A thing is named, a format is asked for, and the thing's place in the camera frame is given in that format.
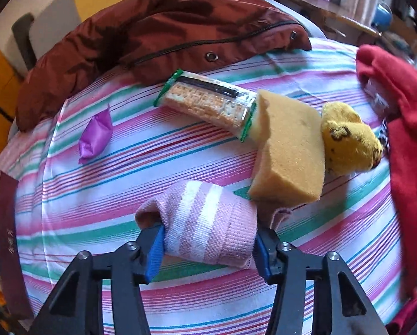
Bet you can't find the pink striped sock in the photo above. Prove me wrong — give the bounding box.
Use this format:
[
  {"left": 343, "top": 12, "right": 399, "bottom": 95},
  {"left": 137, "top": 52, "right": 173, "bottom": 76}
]
[{"left": 135, "top": 180, "right": 291, "bottom": 269}]

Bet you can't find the yellow plush toy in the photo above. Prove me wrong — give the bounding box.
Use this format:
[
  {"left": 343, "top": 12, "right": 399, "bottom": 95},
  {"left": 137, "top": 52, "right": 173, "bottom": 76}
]
[{"left": 321, "top": 101, "right": 383, "bottom": 176}]

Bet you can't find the yellow sponge wedge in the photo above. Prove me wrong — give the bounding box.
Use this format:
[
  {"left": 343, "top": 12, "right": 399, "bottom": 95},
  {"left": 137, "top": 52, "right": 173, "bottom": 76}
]
[{"left": 249, "top": 90, "right": 325, "bottom": 208}]

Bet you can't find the purple snack packet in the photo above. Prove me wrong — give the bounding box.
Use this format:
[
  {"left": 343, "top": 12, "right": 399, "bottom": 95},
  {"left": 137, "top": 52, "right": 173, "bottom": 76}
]
[{"left": 78, "top": 106, "right": 113, "bottom": 164}]

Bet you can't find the green cracker packet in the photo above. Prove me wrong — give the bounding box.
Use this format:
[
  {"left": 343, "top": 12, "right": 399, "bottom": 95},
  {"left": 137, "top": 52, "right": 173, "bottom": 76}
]
[{"left": 153, "top": 69, "right": 257, "bottom": 142}]

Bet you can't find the striped tablecloth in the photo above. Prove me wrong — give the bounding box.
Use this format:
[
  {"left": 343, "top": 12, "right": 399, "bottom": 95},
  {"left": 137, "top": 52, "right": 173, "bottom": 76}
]
[{"left": 0, "top": 69, "right": 403, "bottom": 334}]

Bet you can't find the red fleece garment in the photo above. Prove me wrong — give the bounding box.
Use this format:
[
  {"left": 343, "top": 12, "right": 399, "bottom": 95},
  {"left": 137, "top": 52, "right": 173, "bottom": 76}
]
[{"left": 356, "top": 45, "right": 417, "bottom": 334}]

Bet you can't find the wooden side desk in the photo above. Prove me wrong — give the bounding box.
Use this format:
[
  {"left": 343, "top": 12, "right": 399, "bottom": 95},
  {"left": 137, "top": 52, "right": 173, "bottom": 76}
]
[{"left": 262, "top": 0, "right": 417, "bottom": 60}]

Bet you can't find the maroon down jacket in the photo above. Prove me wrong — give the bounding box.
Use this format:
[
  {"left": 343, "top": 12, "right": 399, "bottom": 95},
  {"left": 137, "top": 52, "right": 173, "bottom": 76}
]
[{"left": 15, "top": 0, "right": 311, "bottom": 131}]

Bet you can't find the black rolled mat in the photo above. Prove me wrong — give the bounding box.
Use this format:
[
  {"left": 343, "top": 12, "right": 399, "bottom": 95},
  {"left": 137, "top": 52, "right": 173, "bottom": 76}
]
[{"left": 12, "top": 13, "right": 37, "bottom": 70}]

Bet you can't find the blue kettle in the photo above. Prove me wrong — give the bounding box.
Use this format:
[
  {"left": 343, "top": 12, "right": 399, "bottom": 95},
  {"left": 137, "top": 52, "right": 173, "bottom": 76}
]
[{"left": 371, "top": 2, "right": 393, "bottom": 33}]

